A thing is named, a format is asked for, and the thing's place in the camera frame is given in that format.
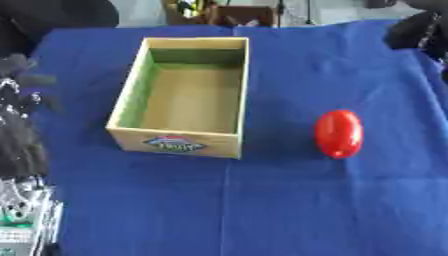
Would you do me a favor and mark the black tripod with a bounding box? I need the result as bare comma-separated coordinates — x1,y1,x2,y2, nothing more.
273,0,319,28

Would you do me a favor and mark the tan cardboard box green inside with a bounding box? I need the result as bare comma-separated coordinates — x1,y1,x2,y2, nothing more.
105,36,252,160

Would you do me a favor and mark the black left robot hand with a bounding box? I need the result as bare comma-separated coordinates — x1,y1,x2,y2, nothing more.
0,53,63,180

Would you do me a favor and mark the red egg-shaped toy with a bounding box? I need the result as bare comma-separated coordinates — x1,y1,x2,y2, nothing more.
313,109,366,160

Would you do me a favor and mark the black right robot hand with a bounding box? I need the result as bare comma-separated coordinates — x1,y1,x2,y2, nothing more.
381,9,448,64

